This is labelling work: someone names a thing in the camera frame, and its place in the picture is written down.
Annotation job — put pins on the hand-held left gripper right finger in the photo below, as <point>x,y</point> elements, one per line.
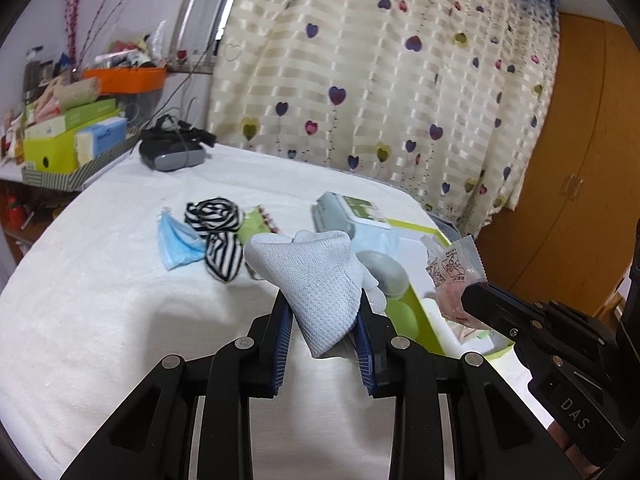
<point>364,355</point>

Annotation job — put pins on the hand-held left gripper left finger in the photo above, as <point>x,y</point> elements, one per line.
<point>282,345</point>

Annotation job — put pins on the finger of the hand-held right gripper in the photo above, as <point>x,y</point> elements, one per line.
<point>487,307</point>

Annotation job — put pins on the clear plastic packet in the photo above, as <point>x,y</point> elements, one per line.
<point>450,270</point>

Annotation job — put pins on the lime green shallow box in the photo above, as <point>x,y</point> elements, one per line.
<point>427,325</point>

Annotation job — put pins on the light blue sock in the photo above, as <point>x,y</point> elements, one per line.
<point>320,285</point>

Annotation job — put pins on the black white striped sock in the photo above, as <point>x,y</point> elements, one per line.
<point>220,255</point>

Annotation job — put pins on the green pouch with lace trim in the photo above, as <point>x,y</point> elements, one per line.
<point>255,227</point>

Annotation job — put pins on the blue face mask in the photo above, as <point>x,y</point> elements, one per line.
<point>177,245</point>

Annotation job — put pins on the green round lid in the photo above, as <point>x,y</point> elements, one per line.
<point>400,317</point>

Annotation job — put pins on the denim clothing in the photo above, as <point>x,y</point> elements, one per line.
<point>445,225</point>

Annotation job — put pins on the light blue wet wipes pack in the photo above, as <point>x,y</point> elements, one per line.
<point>350,220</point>

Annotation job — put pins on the white fluffy blanket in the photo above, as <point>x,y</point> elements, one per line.
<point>125,335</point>

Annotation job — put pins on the wooden wardrobe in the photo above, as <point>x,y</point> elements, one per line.
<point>575,160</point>

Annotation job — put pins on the grey black headset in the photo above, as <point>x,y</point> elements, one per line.
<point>170,157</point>

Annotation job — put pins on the cream curtain with hearts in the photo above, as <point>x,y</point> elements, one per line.
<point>375,60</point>

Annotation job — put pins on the striped patterned tray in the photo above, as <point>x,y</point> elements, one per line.
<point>55,180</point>

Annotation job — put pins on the cluttered side table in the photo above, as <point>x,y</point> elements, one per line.
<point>30,210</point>

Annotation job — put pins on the lime green storage box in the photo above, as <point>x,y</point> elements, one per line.
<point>50,157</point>

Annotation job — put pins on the green carton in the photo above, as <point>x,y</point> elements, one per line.
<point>90,112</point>

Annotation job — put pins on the orange tray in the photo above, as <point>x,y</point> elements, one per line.
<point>125,80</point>

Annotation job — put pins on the beige rolled towel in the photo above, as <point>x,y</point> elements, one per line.
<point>75,92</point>

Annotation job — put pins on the clutter of small toiletries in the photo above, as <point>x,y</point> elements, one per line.
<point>125,57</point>

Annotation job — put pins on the dark glass jar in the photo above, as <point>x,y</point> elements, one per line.
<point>34,67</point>

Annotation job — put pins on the pink flower branches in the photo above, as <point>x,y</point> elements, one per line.
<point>72,15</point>

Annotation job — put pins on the metal window frame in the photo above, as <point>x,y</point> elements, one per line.
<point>200,5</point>

